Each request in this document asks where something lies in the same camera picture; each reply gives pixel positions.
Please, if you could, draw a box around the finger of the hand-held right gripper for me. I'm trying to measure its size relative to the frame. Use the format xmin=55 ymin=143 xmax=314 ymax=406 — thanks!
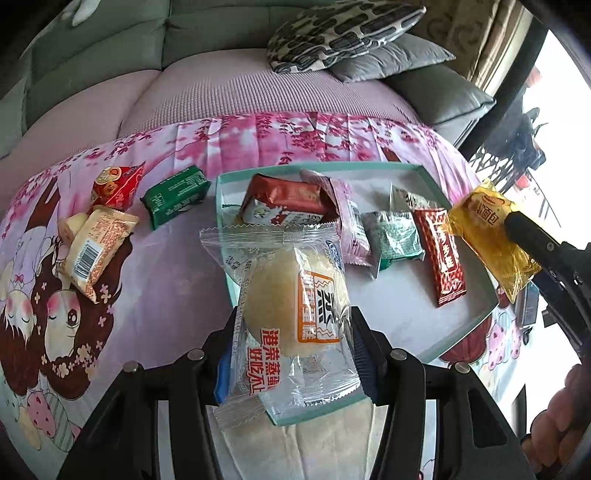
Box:
xmin=504 ymin=210 xmax=563 ymax=267

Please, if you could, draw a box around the black window frame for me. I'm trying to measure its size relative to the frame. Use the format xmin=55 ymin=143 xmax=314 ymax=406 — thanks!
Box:
xmin=455 ymin=14 xmax=555 ymax=160

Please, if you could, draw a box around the black white patterned pillow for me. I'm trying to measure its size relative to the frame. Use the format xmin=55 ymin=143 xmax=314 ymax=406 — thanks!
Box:
xmin=267 ymin=0 xmax=428 ymax=75

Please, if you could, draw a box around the yellow bread packet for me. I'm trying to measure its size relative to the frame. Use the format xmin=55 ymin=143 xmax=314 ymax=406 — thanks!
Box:
xmin=443 ymin=181 xmax=543 ymax=303

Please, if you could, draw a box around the red cartoon snack packet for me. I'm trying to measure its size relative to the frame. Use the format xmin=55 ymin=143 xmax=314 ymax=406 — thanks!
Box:
xmin=90 ymin=161 xmax=146 ymax=208

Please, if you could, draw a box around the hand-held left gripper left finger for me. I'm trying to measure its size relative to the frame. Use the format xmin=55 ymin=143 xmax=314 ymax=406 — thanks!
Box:
xmin=58 ymin=307 xmax=241 ymax=480

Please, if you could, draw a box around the person's right hand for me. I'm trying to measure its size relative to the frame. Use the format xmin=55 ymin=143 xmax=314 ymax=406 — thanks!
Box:
xmin=529 ymin=364 xmax=591 ymax=472

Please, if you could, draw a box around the long red snack packet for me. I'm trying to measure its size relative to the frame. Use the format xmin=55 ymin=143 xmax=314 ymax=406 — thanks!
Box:
xmin=412 ymin=208 xmax=467 ymax=308

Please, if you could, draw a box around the beige curtain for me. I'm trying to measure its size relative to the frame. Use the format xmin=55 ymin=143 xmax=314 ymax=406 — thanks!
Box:
xmin=416 ymin=0 xmax=536 ymax=93

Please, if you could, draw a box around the teal cardboard box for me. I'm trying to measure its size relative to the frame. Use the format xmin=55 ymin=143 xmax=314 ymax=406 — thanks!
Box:
xmin=215 ymin=161 xmax=502 ymax=425

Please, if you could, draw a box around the beige snack packet with barcode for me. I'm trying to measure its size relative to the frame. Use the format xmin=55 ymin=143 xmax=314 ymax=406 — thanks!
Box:
xmin=58 ymin=205 xmax=139 ymax=303

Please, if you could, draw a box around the clear steamed cake packet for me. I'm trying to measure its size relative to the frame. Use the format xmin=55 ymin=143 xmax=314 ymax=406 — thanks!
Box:
xmin=199 ymin=220 xmax=363 ymax=428

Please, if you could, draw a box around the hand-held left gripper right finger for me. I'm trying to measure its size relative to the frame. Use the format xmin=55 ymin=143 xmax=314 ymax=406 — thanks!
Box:
xmin=348 ymin=307 xmax=536 ymax=480

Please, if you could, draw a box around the red-brown snack packet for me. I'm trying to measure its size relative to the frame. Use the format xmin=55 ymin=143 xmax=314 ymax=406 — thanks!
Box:
xmin=238 ymin=174 xmax=333 ymax=229

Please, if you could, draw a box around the printed cartoon blanket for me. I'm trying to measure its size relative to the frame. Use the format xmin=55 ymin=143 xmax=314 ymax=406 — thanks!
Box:
xmin=0 ymin=113 xmax=541 ymax=480

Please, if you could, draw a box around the grey pillow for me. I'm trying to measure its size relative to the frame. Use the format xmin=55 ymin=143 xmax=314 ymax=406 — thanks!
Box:
xmin=330 ymin=34 xmax=455 ymax=84

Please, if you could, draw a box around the pink snack packet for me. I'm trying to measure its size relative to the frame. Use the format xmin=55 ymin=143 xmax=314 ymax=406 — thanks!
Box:
xmin=300 ymin=170 xmax=375 ymax=268

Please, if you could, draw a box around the small pale yellow snack packet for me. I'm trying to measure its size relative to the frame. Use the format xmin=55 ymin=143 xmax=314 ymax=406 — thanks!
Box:
xmin=56 ymin=212 xmax=90 ymax=250

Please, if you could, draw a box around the silver green snack packet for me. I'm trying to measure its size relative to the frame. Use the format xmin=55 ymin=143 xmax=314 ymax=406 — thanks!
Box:
xmin=362 ymin=210 xmax=426 ymax=280

